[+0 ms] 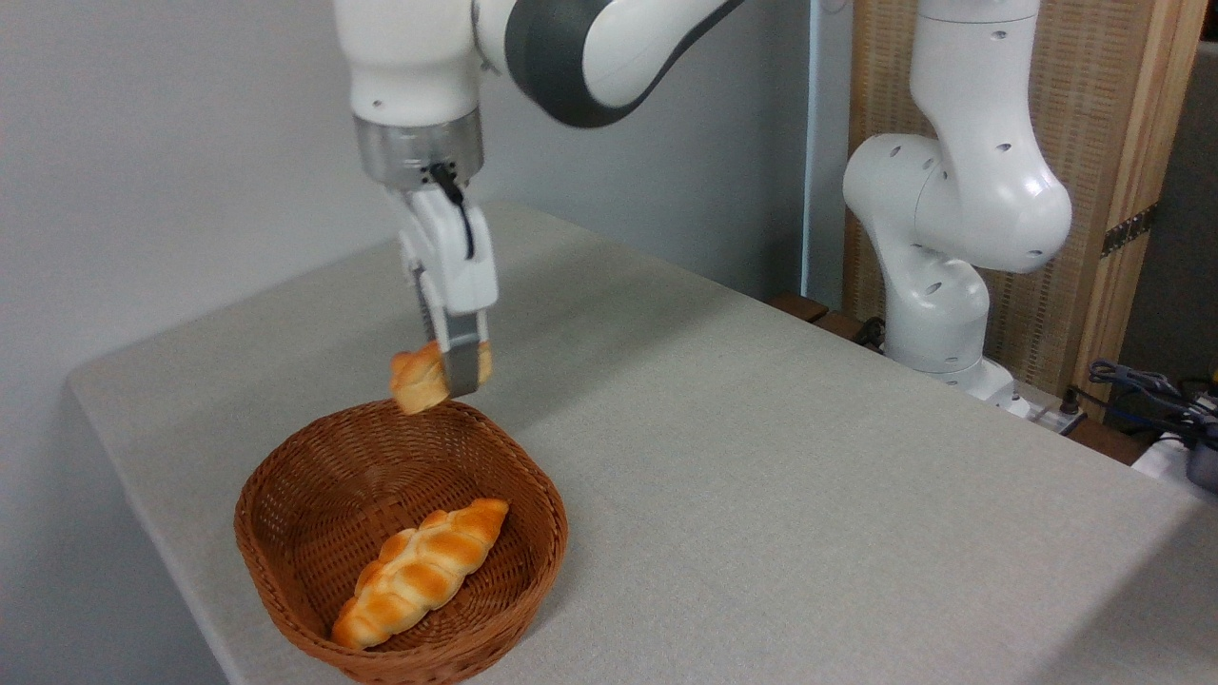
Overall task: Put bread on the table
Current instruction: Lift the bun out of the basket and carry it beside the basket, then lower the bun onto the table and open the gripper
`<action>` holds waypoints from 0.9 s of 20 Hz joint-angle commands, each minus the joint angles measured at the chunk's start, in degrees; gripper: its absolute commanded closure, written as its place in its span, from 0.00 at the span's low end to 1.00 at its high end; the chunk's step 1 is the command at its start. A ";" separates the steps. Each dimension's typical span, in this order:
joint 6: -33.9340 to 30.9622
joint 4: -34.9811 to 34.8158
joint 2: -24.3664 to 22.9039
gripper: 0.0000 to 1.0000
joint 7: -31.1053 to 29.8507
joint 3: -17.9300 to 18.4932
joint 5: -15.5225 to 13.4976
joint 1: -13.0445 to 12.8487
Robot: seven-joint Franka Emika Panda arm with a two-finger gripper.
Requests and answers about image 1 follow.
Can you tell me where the long braided bread loaf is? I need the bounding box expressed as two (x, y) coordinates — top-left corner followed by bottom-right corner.
(331, 498), (510, 651)

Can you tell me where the round golden bread roll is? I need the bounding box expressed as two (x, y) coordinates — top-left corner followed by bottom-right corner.
(389, 340), (495, 417)

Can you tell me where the metal hinge on screen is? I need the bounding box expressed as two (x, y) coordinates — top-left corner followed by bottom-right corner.
(1101, 202), (1160, 258)

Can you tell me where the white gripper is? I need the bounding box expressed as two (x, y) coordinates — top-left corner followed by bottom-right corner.
(394, 185), (500, 400)

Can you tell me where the bundle of dark cables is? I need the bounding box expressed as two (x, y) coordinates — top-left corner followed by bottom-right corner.
(1088, 359), (1218, 448)

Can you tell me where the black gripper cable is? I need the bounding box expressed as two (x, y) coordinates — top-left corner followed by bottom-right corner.
(428, 162), (477, 262)

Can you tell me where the brown wicker basket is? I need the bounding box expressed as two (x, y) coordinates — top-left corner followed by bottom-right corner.
(233, 396), (569, 685)

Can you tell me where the white vertical pipe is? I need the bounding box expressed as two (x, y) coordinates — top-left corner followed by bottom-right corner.
(801, 0), (822, 302)

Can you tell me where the dark grey round container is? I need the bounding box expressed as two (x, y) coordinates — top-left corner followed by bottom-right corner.
(1186, 433), (1218, 494)

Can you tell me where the wooden rattan screen panel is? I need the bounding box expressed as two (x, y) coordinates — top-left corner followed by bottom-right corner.
(845, 0), (1209, 420)

